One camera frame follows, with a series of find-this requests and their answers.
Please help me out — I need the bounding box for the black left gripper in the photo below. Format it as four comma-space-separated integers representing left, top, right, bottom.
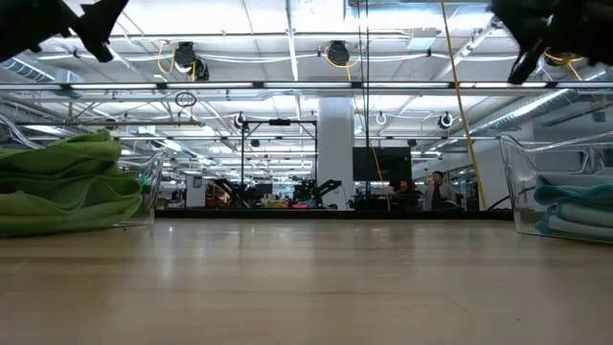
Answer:
0, 0, 130, 63

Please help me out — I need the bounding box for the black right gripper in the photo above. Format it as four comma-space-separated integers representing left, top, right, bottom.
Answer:
490, 0, 613, 85

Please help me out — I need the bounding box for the clear plastic basket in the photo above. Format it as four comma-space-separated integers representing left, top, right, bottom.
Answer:
0, 112, 167, 227
497, 128, 613, 244

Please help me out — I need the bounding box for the thin black vertical pole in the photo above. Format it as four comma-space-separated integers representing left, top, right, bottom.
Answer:
356, 0, 373, 150

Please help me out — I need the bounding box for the person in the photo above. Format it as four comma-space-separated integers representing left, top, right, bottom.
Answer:
423, 170, 457, 212

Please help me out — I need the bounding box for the black monitor screen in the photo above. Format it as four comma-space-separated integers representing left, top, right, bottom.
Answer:
352, 146, 413, 182

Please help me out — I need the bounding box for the white cabinet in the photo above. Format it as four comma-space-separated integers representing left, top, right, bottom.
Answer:
185, 174, 208, 208

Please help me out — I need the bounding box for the red machine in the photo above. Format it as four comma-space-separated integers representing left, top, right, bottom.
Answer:
205, 180, 232, 208

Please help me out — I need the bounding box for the white pillar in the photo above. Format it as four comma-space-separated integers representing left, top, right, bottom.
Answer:
317, 98, 356, 211

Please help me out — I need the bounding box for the silver ventilation duct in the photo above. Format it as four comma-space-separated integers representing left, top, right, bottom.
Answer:
466, 66, 613, 135
0, 56, 85, 100

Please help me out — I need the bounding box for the black ceiling cord reel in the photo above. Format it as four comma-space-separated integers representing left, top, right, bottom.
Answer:
171, 40, 211, 82
327, 39, 352, 67

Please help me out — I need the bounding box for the black hanging ring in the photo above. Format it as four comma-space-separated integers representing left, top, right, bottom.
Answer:
173, 90, 198, 108

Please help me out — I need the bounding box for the black metal gantry frame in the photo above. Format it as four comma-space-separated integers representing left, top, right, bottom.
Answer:
238, 118, 319, 196

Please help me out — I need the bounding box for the yellow hanging cable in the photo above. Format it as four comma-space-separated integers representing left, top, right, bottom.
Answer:
368, 138, 393, 211

